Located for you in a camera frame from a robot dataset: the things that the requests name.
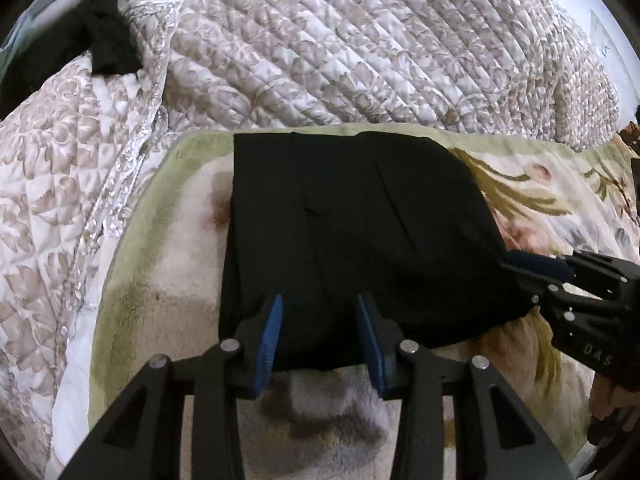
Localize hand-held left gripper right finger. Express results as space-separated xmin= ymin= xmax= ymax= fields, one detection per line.
xmin=355 ymin=292 xmax=576 ymax=480

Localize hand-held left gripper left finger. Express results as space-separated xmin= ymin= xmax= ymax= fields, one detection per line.
xmin=59 ymin=292 xmax=285 ymax=480

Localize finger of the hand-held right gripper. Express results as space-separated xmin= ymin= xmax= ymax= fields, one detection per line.
xmin=499 ymin=250 xmax=640 ymax=295
xmin=514 ymin=279 xmax=640 ymax=322

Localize black pants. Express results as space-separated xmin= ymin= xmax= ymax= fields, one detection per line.
xmin=218 ymin=130 xmax=540 ymax=374

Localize person's right hand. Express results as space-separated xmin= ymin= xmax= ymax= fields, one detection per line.
xmin=588 ymin=372 xmax=635 ymax=424

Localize green floral fleece blanket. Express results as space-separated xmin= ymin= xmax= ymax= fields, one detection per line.
xmin=87 ymin=127 xmax=640 ymax=480

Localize quilted pillow with silver trim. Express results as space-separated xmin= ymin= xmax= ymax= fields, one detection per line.
xmin=0 ymin=2 xmax=184 ymax=476

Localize beige floral quilted bedspread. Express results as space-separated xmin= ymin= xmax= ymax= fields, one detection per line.
xmin=114 ymin=0 xmax=624 ymax=154

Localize black garment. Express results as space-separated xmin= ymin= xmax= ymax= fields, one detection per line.
xmin=0 ymin=0 xmax=144 ymax=97

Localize light grey cloth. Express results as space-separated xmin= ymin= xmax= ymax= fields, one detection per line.
xmin=9 ymin=0 xmax=134 ymax=56

